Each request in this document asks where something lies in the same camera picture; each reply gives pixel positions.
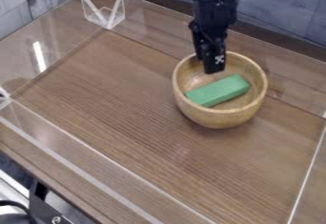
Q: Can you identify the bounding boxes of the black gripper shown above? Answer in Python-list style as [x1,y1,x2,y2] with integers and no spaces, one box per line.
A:
[190,0,238,74]

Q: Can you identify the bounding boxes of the round wooden bowl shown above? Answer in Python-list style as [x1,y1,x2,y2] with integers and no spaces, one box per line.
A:
[172,51,268,129]

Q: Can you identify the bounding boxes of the clear acrylic enclosure walls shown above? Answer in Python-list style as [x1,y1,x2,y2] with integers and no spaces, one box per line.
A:
[0,0,326,224]

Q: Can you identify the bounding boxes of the green rectangular block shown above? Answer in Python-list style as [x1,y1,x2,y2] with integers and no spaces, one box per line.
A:
[184,74,251,108]

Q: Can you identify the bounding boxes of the black metal table leg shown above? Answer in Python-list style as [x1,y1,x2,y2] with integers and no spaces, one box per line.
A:
[29,181,73,224]

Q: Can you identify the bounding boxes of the black cable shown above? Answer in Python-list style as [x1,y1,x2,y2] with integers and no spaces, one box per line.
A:
[0,199,32,224]

